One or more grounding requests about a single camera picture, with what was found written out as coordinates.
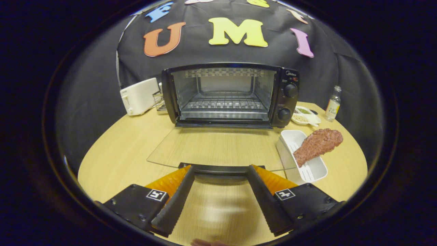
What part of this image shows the black toaster oven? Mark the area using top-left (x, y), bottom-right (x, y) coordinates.
top-left (147, 62), bottom-right (300, 175)

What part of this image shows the small metal wire rack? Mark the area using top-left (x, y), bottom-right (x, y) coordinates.
top-left (152, 91), bottom-right (168, 114)

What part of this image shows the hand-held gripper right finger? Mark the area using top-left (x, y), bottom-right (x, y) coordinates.
top-left (246, 165), bottom-right (342, 237)

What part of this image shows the small glass bottle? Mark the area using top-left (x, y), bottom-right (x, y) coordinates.
top-left (324, 85), bottom-right (342, 122)

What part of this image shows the brown meat piece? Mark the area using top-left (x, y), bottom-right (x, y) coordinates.
top-left (293, 128), bottom-right (343, 168)

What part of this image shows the white bread toaster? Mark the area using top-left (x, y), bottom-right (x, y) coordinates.
top-left (120, 78), bottom-right (160, 116)

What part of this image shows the metal oven rack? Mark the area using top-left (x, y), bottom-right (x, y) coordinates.
top-left (184, 92), bottom-right (268, 111)

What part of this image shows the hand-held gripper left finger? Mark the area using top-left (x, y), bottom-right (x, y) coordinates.
top-left (102, 165), bottom-right (195, 238)

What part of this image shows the white divided seasoning dish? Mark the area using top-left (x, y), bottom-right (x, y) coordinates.
top-left (291, 106), bottom-right (322, 127)

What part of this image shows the white rectangular tray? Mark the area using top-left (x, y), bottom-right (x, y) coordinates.
top-left (276, 130), bottom-right (328, 186)

